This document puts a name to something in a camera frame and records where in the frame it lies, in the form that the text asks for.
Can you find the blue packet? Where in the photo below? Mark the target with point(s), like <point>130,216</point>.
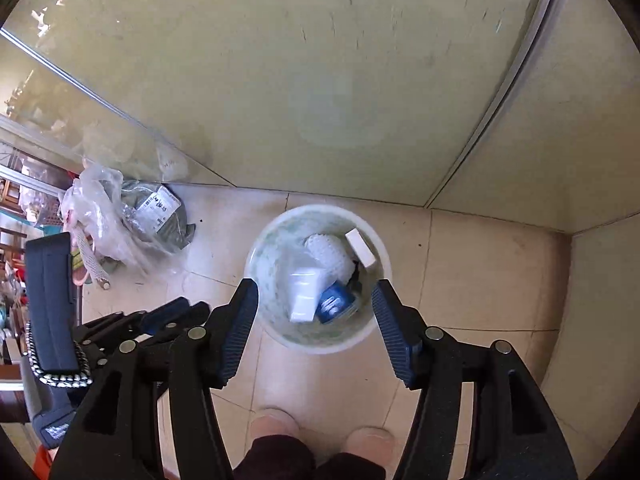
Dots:
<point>334,306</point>

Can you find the white tissue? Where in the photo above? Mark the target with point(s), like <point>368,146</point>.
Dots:
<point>305,295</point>

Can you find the person's dark trouser leg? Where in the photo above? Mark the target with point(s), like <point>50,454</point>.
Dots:
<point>275,460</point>
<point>350,467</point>

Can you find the grey plastic bag white label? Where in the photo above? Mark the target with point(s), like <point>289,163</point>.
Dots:
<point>160,215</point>

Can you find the clear plastic bag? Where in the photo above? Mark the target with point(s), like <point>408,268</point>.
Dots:
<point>95,200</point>

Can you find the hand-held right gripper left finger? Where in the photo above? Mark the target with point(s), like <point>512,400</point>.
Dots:
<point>240,332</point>

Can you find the white mesh net sleeve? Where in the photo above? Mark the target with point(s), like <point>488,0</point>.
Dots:
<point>92,260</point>

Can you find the pink slipper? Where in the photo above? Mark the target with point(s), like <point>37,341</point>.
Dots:
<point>370,442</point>
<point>275,422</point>

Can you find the yellow lower kitchen cabinets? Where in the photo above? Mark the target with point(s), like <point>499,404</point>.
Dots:
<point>325,85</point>

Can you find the white foam fruit net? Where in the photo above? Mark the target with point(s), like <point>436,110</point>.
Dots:
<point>327,255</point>

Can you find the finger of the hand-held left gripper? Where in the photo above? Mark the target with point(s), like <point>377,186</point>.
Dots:
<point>194,316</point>
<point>165,312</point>

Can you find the white round waste bin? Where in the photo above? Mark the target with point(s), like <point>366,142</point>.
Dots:
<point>270,260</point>

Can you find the white rectangular box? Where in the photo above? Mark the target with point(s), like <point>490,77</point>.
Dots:
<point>361,249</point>

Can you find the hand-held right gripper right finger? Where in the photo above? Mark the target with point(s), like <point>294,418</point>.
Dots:
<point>395,340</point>

